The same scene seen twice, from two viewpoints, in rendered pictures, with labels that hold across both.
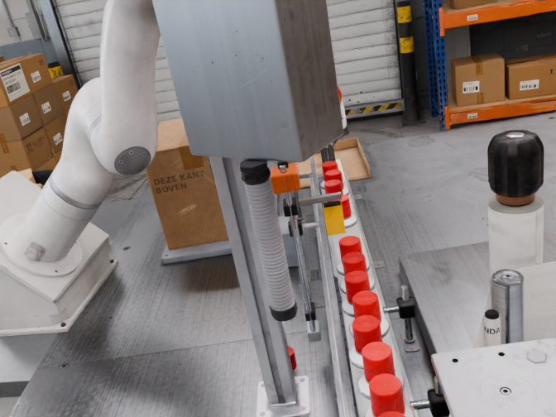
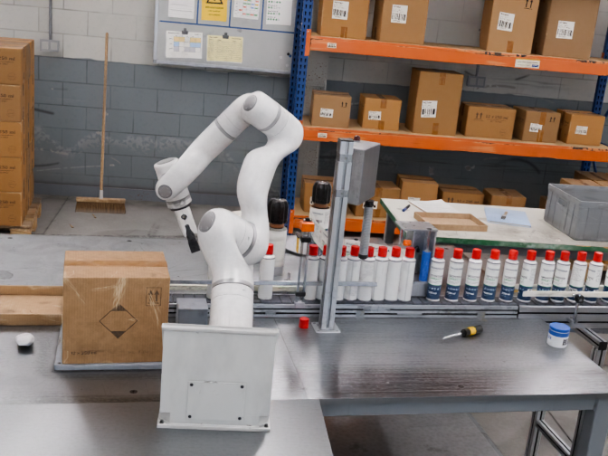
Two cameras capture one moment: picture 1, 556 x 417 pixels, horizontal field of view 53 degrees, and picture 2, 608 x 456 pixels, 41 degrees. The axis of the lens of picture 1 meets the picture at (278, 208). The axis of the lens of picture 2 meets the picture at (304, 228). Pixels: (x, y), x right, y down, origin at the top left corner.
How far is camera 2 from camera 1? 3.09 m
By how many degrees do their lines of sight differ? 100
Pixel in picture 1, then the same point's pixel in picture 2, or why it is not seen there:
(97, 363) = (302, 377)
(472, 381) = (412, 227)
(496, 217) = (282, 233)
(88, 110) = (245, 226)
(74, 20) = not seen: outside the picture
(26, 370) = (308, 402)
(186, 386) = (320, 349)
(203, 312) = not seen: hidden behind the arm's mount
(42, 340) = (276, 403)
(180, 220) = not seen: hidden behind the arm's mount
